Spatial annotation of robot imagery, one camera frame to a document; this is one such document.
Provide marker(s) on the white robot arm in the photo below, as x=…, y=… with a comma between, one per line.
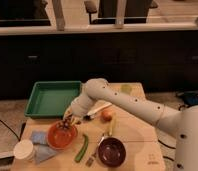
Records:
x=182, y=125

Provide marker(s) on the orange fruit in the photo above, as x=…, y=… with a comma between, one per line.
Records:
x=106, y=115

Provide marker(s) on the white cup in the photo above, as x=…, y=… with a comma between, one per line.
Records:
x=24, y=150

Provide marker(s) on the white handled brush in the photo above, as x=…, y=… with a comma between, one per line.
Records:
x=91, y=114

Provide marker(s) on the blue device on floor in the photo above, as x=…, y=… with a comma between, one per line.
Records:
x=189, y=98

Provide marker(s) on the green cucumber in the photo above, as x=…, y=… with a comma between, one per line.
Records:
x=83, y=149

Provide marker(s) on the small fork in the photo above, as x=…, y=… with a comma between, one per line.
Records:
x=91, y=159

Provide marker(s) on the red bowl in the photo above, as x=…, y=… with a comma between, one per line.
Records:
x=59, y=138

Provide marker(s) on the dark grape bunch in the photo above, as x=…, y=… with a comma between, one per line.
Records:
x=65, y=125

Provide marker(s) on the blue cloth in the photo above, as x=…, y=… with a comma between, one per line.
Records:
x=43, y=150

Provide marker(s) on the purple bowl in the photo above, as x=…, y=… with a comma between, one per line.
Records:
x=112, y=152

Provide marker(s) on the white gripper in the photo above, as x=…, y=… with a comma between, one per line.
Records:
x=79, y=107

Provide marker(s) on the office chair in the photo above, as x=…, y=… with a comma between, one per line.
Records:
x=119, y=11

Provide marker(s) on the yellow banana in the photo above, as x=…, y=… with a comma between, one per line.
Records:
x=111, y=126

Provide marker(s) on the green plastic tray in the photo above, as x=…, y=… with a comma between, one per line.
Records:
x=50, y=99

